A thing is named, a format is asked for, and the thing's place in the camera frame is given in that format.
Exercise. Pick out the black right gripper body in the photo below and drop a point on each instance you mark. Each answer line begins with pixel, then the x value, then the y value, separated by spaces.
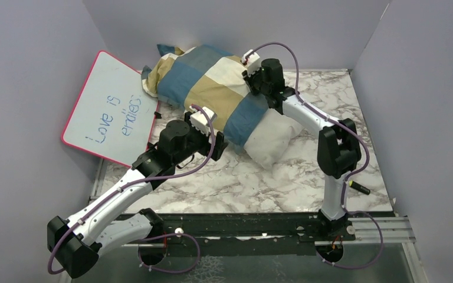
pixel 255 82

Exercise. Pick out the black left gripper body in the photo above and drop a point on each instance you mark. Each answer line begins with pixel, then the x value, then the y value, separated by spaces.
pixel 197 142

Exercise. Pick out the white pillow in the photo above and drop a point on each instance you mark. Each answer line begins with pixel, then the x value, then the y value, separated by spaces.
pixel 270 138

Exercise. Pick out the blue beige checked pillowcase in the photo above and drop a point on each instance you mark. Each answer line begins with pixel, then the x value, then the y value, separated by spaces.
pixel 207 76

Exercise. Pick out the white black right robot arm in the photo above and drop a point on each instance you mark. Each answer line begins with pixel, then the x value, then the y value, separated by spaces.
pixel 338 150

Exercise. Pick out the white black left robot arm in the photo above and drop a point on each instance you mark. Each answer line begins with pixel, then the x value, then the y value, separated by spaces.
pixel 77 243

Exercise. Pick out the pink framed whiteboard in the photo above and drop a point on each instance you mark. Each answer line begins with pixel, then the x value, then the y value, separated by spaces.
pixel 113 117

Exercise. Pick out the black yellow marker pen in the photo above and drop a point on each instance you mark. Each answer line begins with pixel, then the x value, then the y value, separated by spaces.
pixel 360 188

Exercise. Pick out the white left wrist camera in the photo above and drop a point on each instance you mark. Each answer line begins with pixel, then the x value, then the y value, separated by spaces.
pixel 199 121

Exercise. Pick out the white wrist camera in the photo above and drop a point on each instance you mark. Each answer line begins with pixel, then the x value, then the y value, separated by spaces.
pixel 251 61
pixel 199 121

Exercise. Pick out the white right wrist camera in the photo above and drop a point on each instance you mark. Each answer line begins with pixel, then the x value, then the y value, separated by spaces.
pixel 251 61

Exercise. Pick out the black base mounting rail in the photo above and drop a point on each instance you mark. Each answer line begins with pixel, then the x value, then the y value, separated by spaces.
pixel 245 234

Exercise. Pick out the aluminium frame rail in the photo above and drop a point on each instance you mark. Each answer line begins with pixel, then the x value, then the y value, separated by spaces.
pixel 382 251

